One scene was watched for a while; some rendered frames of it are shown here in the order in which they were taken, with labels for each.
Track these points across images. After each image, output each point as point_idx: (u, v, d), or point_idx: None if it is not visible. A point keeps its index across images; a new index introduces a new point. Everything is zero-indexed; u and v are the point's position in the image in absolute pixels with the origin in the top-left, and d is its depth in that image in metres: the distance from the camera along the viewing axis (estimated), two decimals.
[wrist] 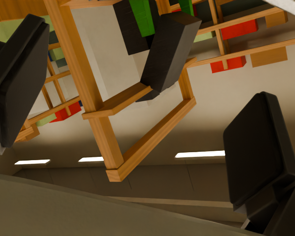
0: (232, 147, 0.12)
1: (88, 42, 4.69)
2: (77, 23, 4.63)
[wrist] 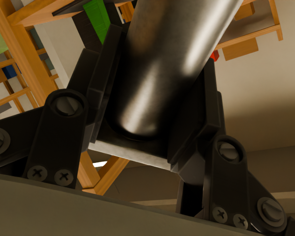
0: None
1: None
2: (44, 32, 4.49)
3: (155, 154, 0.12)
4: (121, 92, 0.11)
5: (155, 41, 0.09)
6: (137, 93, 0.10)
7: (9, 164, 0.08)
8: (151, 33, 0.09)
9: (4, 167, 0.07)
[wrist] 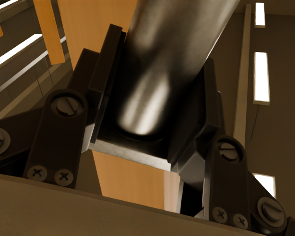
0: None
1: None
2: None
3: (155, 154, 0.12)
4: (122, 90, 0.11)
5: (156, 35, 0.09)
6: (138, 90, 0.10)
7: (9, 164, 0.08)
8: (151, 26, 0.09)
9: (4, 167, 0.07)
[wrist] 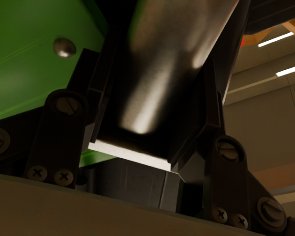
0: None
1: None
2: None
3: (155, 154, 0.12)
4: (122, 90, 0.11)
5: (155, 34, 0.09)
6: (137, 89, 0.10)
7: (9, 164, 0.08)
8: (151, 26, 0.09)
9: (4, 167, 0.07)
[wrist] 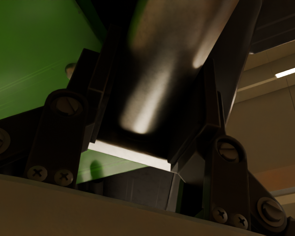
0: None
1: None
2: None
3: (155, 154, 0.12)
4: (122, 90, 0.11)
5: (155, 34, 0.09)
6: (137, 89, 0.10)
7: (9, 164, 0.08)
8: (151, 26, 0.09)
9: (4, 167, 0.07)
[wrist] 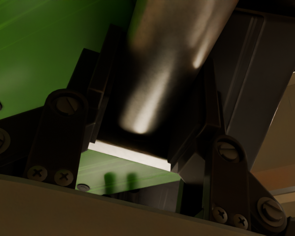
0: None
1: None
2: None
3: (155, 154, 0.12)
4: (122, 90, 0.11)
5: (155, 35, 0.09)
6: (137, 90, 0.10)
7: (9, 164, 0.08)
8: (151, 26, 0.09)
9: (4, 167, 0.07)
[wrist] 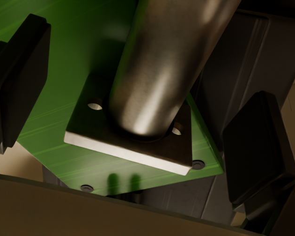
0: (231, 146, 0.12)
1: None
2: None
3: (156, 154, 0.12)
4: (123, 91, 0.11)
5: (157, 37, 0.09)
6: (139, 91, 0.10)
7: None
8: (152, 28, 0.09)
9: None
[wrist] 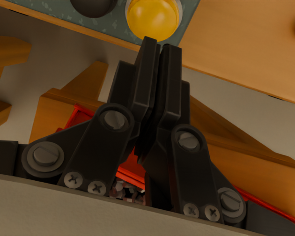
0: None
1: None
2: None
3: None
4: None
5: None
6: None
7: (58, 181, 0.08)
8: None
9: (53, 184, 0.08)
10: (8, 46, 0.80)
